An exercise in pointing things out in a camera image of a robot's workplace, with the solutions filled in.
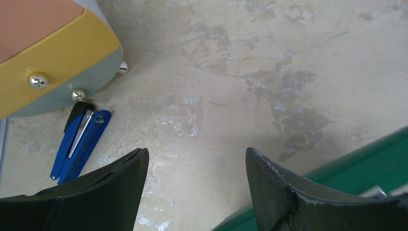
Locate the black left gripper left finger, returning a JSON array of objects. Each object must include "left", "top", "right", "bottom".
[{"left": 0, "top": 148, "right": 149, "bottom": 231}]

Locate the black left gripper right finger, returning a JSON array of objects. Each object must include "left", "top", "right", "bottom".
[{"left": 245, "top": 148, "right": 408, "bottom": 231}]

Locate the green jewelry box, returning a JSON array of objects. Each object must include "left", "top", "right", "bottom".
[{"left": 216, "top": 128, "right": 408, "bottom": 231}]

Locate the blue hand tool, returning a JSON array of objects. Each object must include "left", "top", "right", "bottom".
[{"left": 50, "top": 102, "right": 112, "bottom": 185}]

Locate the silver box clasp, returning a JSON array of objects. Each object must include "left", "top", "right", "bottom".
[{"left": 359, "top": 186, "right": 388, "bottom": 199}]

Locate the white round drawer cabinet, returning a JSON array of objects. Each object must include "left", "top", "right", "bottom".
[{"left": 0, "top": 0, "right": 128, "bottom": 118}]

